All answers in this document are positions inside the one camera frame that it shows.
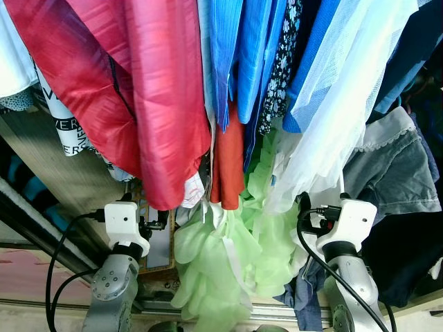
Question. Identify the red shiny jacket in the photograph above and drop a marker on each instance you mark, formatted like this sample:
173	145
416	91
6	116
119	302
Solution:
159	104

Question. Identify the dark navy garment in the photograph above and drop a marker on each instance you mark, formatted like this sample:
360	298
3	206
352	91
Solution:
401	256

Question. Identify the blue mesh garment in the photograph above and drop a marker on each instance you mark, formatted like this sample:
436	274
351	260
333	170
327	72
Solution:
311	76

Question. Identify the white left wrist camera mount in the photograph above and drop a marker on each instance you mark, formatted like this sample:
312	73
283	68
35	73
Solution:
124	221

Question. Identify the dark blue hanging garment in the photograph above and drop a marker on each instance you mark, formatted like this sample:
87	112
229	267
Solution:
422	41

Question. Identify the plain white garment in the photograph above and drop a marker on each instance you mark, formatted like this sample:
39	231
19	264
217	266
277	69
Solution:
10	62

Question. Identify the white shirt with black print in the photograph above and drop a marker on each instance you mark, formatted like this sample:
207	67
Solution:
69	135

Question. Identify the white mesh garment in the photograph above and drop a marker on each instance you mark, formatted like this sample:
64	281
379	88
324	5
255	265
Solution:
339	117

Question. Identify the dark floral garment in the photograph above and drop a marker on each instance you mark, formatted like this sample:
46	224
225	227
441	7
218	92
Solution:
284	62

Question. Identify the blue denim garment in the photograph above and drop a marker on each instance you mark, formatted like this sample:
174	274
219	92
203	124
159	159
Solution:
304	304

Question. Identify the light green tulle dress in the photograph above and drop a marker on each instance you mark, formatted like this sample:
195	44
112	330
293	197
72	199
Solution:
208	263

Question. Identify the grey shorts with lace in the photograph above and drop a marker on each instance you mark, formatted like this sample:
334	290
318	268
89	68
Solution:
394	173

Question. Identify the blue shiny garment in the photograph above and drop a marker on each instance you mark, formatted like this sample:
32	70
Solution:
256	48

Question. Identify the wooden wardrobe panel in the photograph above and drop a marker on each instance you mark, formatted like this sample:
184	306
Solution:
41	166

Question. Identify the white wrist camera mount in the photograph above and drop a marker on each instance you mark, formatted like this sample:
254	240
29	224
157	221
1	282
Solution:
124	221
353	221

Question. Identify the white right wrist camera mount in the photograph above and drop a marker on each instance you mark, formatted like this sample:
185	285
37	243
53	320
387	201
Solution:
353	221

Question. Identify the pink foam mat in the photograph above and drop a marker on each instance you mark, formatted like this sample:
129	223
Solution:
28	277

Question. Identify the orange-red garment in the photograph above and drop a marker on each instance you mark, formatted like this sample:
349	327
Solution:
228	166

